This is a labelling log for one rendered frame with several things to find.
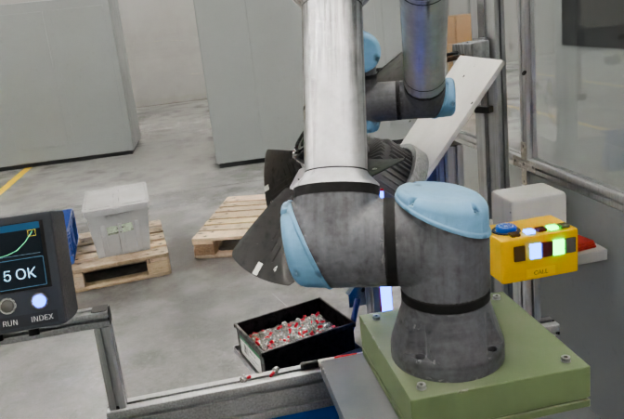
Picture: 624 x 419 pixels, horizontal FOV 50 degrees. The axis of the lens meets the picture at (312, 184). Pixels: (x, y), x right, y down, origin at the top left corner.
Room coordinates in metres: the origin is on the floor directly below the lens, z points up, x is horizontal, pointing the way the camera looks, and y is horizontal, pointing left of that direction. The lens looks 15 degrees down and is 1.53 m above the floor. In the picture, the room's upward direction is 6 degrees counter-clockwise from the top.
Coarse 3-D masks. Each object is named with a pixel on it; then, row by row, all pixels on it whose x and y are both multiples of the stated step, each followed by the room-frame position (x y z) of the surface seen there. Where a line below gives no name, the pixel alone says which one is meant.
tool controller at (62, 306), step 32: (0, 224) 1.06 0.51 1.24; (32, 224) 1.07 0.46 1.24; (64, 224) 1.16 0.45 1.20; (0, 256) 1.04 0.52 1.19; (32, 256) 1.05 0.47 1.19; (64, 256) 1.11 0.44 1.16; (0, 288) 1.03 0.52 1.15; (32, 288) 1.04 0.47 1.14; (64, 288) 1.06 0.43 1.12; (0, 320) 1.02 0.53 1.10; (32, 320) 1.02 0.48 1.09; (64, 320) 1.03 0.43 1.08
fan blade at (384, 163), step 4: (368, 160) 1.45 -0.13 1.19; (372, 160) 1.44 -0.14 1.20; (376, 160) 1.43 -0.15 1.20; (380, 160) 1.42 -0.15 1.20; (384, 160) 1.40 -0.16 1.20; (388, 160) 1.39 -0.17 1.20; (392, 160) 1.37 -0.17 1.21; (396, 160) 1.35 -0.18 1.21; (400, 160) 1.34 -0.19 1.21; (368, 164) 1.40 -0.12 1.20; (372, 164) 1.39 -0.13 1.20; (376, 164) 1.37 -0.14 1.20; (380, 164) 1.36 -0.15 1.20; (384, 164) 1.35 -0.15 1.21; (388, 164) 1.33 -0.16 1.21; (392, 164) 1.32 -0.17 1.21; (368, 168) 1.37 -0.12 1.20; (380, 168) 1.33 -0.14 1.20; (384, 168) 1.32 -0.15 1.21; (372, 172) 1.32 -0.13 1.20; (376, 172) 1.31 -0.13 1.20; (380, 172) 1.31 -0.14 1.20; (372, 176) 1.31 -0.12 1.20
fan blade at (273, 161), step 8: (272, 152) 1.89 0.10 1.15; (280, 152) 1.83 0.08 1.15; (288, 152) 1.79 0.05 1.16; (272, 160) 1.88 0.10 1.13; (280, 160) 1.83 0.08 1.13; (288, 160) 1.79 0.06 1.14; (264, 168) 1.94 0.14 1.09; (272, 168) 1.87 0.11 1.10; (280, 168) 1.82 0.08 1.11; (288, 168) 1.79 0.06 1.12; (296, 168) 1.76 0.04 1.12; (264, 176) 1.93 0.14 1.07; (272, 176) 1.87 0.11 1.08; (280, 176) 1.82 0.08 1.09; (288, 176) 1.79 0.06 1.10; (264, 184) 1.92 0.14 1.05; (272, 184) 1.87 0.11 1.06; (280, 184) 1.83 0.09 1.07; (288, 184) 1.79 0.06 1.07; (272, 192) 1.86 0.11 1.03
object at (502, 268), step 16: (496, 224) 1.29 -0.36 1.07; (528, 224) 1.27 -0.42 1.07; (544, 224) 1.26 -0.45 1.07; (496, 240) 1.21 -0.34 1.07; (512, 240) 1.19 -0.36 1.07; (528, 240) 1.20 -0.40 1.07; (544, 240) 1.20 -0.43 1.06; (576, 240) 1.21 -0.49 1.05; (496, 256) 1.21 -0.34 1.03; (512, 256) 1.19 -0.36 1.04; (528, 256) 1.20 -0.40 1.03; (560, 256) 1.21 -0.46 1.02; (576, 256) 1.21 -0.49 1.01; (496, 272) 1.21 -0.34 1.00; (512, 272) 1.19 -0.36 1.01; (528, 272) 1.20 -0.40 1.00; (544, 272) 1.20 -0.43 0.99; (560, 272) 1.21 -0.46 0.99
